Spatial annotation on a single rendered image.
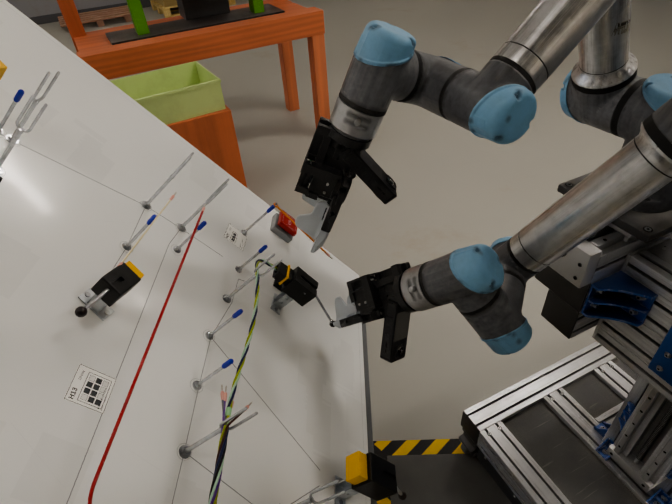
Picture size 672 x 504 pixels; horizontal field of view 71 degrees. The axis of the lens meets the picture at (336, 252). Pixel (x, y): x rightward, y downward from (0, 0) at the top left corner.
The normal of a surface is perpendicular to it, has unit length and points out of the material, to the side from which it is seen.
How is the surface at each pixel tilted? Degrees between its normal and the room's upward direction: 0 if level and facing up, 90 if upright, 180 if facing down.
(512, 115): 90
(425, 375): 0
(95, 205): 49
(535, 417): 0
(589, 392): 0
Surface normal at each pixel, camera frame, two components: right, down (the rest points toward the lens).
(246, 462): 0.71, -0.54
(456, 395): -0.06, -0.77
